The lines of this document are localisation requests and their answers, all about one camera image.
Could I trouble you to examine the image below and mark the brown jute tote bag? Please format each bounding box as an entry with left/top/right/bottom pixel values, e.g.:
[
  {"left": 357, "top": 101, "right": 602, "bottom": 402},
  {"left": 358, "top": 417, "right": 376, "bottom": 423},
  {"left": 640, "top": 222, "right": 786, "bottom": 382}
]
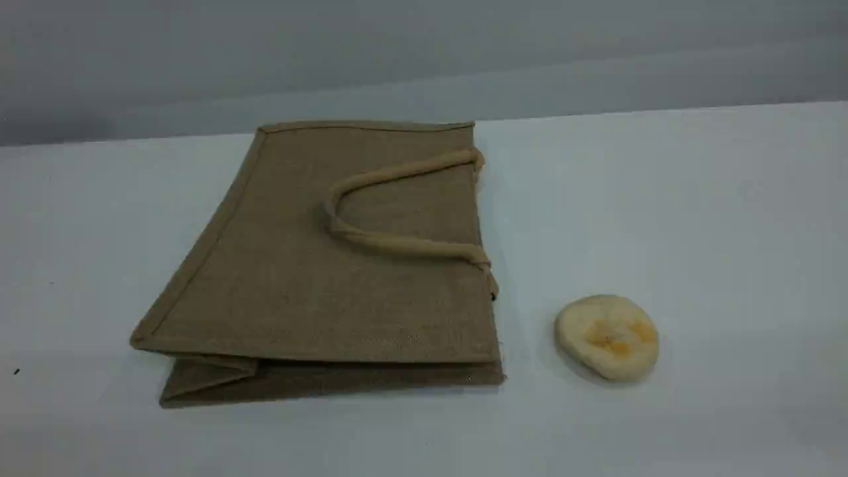
[{"left": 129, "top": 119, "right": 507, "bottom": 409}]

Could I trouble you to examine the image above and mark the round egg yolk pastry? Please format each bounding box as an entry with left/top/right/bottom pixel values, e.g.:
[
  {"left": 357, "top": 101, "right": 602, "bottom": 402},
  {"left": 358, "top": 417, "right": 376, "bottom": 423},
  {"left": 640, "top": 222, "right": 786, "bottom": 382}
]
[{"left": 554, "top": 294, "right": 661, "bottom": 383}]

